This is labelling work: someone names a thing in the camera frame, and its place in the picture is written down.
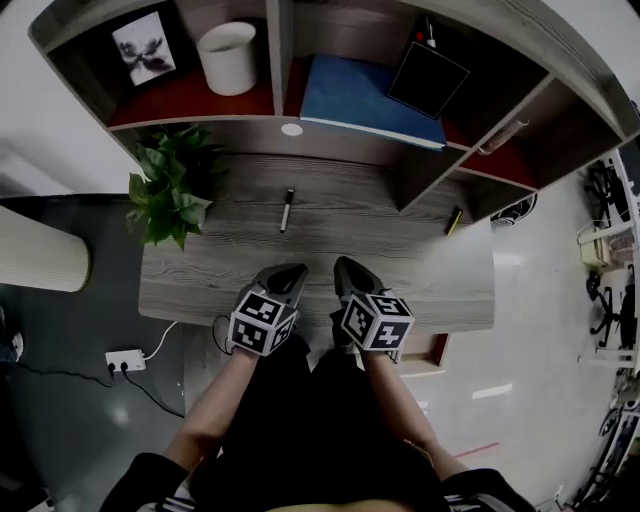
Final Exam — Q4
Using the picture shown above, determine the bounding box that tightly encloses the red floor tape strip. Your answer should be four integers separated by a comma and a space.
452, 440, 501, 460

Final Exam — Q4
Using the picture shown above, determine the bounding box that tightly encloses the white power cable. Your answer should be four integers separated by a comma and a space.
142, 319, 180, 361

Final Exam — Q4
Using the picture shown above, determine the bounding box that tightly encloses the wooden drawer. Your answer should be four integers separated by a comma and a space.
329, 307, 451, 376

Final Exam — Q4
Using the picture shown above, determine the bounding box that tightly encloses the white power strip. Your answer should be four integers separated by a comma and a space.
104, 348, 148, 374

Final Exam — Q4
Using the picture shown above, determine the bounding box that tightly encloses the white cylindrical pot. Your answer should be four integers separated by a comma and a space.
195, 20, 259, 97

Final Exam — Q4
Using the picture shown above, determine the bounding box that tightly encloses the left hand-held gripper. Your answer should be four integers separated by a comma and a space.
228, 263, 310, 357

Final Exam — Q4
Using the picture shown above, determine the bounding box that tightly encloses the green potted plant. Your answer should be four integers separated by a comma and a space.
124, 124, 226, 251

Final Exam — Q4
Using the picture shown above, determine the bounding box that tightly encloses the black framed picture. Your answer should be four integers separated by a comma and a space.
110, 10, 179, 87

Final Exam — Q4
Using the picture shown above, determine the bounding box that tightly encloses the black square box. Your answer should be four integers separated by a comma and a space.
387, 40, 471, 120

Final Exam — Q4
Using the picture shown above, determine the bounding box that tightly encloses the long white office desk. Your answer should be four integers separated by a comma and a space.
574, 149, 640, 371

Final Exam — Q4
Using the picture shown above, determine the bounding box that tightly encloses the blue book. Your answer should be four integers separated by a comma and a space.
299, 53, 447, 152

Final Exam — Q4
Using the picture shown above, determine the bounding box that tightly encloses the black office chair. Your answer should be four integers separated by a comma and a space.
584, 159, 631, 226
585, 269, 636, 349

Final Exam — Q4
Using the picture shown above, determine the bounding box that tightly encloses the black-capped marker pen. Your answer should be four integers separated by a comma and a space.
278, 187, 296, 235

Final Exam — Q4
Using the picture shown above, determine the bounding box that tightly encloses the person's right forearm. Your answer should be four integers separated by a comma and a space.
364, 349, 469, 481

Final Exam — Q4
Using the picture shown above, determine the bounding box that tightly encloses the person's black clothing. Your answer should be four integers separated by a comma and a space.
99, 332, 536, 512

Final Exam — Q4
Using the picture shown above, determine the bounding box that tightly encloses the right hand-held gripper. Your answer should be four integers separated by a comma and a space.
333, 255, 415, 352

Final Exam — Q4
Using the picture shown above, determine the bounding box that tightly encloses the cream storage crate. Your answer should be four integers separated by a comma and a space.
577, 222, 636, 271

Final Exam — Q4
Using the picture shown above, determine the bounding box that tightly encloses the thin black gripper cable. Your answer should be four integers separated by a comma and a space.
212, 314, 236, 356

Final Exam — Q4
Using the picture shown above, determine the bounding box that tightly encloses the grey wooden desk hutch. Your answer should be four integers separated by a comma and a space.
27, 0, 640, 224

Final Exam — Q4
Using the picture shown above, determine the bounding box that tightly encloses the person's left forearm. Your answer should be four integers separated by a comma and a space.
162, 347, 261, 471

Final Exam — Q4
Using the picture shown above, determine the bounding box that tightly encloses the clear drinking glass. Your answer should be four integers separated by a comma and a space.
477, 117, 531, 156

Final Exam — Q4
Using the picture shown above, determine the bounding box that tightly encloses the black power cable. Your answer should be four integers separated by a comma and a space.
14, 359, 116, 389
122, 367, 186, 419

